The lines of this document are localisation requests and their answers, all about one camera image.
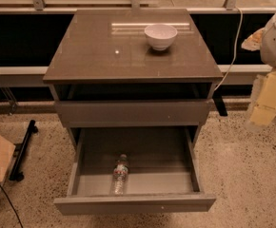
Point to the open grey middle drawer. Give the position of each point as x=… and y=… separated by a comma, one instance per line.
x=162, y=175

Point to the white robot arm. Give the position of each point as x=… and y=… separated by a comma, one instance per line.
x=264, y=40

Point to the metal window rail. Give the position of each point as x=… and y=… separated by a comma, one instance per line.
x=16, y=76

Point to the white ceramic bowl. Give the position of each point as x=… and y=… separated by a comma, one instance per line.
x=160, y=36

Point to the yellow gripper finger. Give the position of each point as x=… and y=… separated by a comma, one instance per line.
x=262, y=108

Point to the closed grey top drawer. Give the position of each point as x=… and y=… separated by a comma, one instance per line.
x=134, y=113

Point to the grey drawer cabinet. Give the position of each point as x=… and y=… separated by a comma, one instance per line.
x=116, y=38

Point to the clear plastic water bottle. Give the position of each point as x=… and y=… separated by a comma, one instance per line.
x=120, y=176

